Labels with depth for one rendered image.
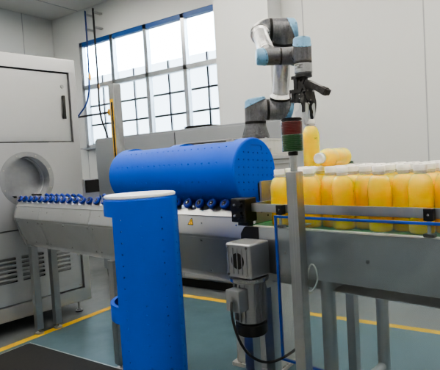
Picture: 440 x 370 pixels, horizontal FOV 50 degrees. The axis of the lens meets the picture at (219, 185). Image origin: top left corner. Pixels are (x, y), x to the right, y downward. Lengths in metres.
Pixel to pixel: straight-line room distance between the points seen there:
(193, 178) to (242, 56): 3.19
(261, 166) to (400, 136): 2.83
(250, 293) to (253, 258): 0.12
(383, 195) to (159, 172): 1.10
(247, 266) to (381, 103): 3.37
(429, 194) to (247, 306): 0.68
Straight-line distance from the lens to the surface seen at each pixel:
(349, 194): 1.56
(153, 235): 1.75
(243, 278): 1.63
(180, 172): 2.10
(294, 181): 1.42
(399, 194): 1.51
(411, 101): 4.70
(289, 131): 1.41
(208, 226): 2.02
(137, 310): 1.81
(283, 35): 2.49
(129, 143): 4.70
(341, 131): 4.87
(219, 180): 1.94
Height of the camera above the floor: 1.15
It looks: 3 degrees down
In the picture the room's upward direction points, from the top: 3 degrees counter-clockwise
